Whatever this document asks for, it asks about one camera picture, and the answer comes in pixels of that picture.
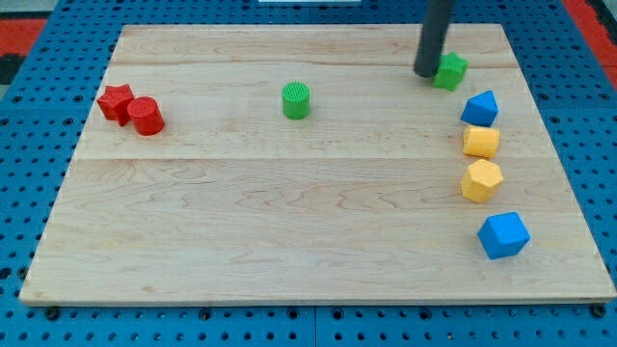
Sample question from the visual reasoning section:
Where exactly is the green cylinder block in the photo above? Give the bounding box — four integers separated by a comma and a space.
282, 81, 310, 120

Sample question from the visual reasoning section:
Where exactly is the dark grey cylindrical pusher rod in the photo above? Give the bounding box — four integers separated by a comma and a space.
414, 0, 456, 78

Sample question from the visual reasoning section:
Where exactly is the blue cube block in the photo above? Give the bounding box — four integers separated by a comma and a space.
477, 212, 531, 259

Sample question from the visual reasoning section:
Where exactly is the green star block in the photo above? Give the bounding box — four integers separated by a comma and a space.
433, 52, 469, 92

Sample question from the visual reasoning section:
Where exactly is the red cylinder block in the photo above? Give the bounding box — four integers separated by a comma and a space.
127, 96, 165, 136

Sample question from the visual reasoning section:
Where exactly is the yellow hexagon block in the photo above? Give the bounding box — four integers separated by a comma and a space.
460, 159, 503, 203

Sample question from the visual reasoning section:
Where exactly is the red star block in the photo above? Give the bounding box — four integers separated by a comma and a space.
96, 84, 134, 127

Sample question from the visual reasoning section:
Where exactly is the blue pentagon block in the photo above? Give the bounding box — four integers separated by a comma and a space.
461, 91, 499, 127

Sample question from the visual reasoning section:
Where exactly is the light wooden board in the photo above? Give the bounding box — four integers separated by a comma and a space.
19, 24, 616, 307

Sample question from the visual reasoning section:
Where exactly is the yellow rounded block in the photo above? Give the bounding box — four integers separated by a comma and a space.
463, 125, 500, 158

